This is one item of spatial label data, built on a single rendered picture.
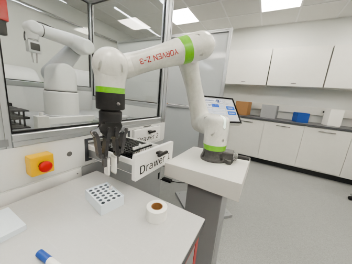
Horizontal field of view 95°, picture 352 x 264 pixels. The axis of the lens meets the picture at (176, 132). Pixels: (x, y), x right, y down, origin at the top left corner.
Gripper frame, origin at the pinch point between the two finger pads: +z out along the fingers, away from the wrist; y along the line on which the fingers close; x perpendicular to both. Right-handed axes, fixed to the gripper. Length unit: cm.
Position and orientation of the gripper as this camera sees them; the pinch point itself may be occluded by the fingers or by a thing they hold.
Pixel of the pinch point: (110, 165)
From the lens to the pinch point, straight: 65.3
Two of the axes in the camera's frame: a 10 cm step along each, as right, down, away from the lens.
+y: -6.4, 1.1, -7.6
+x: 7.6, 2.0, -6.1
